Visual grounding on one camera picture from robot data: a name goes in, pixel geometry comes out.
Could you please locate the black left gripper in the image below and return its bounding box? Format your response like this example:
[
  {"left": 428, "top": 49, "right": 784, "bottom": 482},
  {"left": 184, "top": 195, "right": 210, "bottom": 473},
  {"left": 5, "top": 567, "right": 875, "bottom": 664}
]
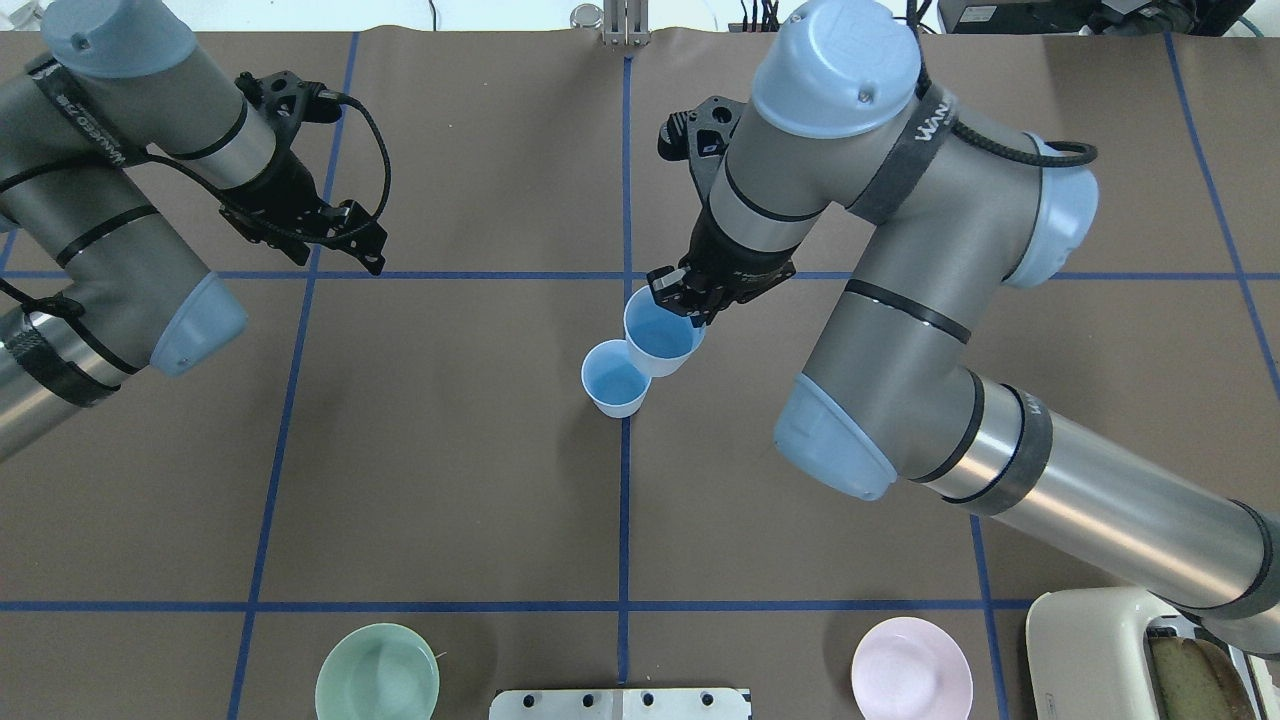
[{"left": 220, "top": 151, "right": 387, "bottom": 275}]

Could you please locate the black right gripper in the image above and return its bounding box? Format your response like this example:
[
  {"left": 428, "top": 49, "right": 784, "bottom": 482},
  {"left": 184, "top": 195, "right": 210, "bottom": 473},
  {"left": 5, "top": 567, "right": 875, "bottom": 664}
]
[{"left": 646, "top": 206, "right": 796, "bottom": 328}]

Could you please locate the light blue cup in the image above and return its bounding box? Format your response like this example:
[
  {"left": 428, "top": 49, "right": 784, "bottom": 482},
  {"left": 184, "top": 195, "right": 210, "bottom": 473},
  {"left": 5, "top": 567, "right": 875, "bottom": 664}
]
[
  {"left": 580, "top": 340, "right": 652, "bottom": 419},
  {"left": 623, "top": 287, "right": 707, "bottom": 378}
]

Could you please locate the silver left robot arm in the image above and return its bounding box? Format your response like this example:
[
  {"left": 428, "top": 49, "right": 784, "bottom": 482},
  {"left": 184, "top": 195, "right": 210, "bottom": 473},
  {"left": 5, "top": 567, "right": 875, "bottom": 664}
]
[{"left": 1, "top": 1, "right": 387, "bottom": 457}]

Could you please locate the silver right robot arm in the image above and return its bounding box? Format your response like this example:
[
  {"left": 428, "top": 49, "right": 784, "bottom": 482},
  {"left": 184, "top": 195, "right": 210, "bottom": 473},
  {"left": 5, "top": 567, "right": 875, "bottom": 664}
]
[{"left": 646, "top": 1, "right": 1277, "bottom": 659}]

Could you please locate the brown paper table cover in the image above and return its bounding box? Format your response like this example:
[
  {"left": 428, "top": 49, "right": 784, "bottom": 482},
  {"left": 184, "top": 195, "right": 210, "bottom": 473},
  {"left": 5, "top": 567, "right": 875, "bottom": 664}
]
[{"left": 3, "top": 27, "right": 1277, "bottom": 719}]

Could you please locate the pink bowl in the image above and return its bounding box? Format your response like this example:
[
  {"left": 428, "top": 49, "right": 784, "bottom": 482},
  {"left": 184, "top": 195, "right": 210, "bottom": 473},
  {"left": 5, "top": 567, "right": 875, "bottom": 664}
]
[{"left": 850, "top": 616, "right": 974, "bottom": 719}]

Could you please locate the green bowl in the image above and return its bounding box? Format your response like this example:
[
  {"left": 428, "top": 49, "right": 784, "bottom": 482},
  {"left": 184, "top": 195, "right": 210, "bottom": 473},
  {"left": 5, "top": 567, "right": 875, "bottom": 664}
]
[{"left": 314, "top": 623, "right": 442, "bottom": 719}]

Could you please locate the cream toaster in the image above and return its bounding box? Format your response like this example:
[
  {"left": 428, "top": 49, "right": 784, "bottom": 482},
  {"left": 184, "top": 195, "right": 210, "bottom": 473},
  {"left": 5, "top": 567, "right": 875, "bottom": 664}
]
[{"left": 1025, "top": 587, "right": 1277, "bottom": 719}]

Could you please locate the black monitor base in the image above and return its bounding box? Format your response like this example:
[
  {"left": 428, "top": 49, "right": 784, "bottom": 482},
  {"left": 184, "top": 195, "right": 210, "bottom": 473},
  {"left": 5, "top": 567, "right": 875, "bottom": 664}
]
[{"left": 936, "top": 1, "right": 1265, "bottom": 37}]

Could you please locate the bread slice in toaster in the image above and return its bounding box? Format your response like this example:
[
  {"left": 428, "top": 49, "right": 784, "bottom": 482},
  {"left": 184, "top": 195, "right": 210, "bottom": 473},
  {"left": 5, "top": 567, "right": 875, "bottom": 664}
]
[{"left": 1149, "top": 635, "right": 1256, "bottom": 719}]

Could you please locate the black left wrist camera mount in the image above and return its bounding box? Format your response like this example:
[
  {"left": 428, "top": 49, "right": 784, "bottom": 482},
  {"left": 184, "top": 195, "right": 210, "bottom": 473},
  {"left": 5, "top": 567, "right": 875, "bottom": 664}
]
[{"left": 234, "top": 70, "right": 343, "bottom": 147}]

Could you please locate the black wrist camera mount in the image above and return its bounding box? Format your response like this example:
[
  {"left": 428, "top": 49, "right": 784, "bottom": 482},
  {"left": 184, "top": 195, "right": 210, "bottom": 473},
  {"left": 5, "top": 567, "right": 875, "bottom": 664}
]
[
  {"left": 655, "top": 96, "right": 746, "bottom": 205},
  {"left": 234, "top": 70, "right": 343, "bottom": 147}
]

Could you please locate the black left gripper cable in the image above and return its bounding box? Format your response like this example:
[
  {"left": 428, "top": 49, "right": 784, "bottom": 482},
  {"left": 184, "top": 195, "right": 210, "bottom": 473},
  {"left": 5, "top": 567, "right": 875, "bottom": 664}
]
[{"left": 320, "top": 92, "right": 393, "bottom": 225}]

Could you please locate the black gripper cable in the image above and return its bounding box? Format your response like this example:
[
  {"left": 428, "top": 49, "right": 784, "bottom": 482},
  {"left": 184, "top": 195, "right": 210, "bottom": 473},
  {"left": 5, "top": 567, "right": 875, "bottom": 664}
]
[
  {"left": 905, "top": 0, "right": 1100, "bottom": 169},
  {"left": 320, "top": 92, "right": 393, "bottom": 225}
]

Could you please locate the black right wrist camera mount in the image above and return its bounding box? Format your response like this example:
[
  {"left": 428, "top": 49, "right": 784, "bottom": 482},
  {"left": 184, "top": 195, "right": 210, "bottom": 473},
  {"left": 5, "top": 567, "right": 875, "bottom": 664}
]
[{"left": 655, "top": 96, "right": 746, "bottom": 205}]

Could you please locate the metal clamp bracket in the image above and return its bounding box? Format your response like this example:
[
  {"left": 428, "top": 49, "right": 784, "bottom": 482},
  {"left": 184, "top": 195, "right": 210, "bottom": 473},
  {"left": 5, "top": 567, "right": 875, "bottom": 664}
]
[{"left": 599, "top": 0, "right": 652, "bottom": 47}]

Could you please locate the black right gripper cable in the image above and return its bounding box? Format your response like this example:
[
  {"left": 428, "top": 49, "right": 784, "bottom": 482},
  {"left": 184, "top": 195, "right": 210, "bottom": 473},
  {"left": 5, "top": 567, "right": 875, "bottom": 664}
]
[{"left": 905, "top": 0, "right": 1100, "bottom": 169}]

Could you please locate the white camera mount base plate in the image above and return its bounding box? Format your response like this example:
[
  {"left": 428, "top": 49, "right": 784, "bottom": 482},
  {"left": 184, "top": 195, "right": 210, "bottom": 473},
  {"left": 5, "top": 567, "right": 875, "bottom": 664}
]
[{"left": 488, "top": 687, "right": 754, "bottom": 719}]

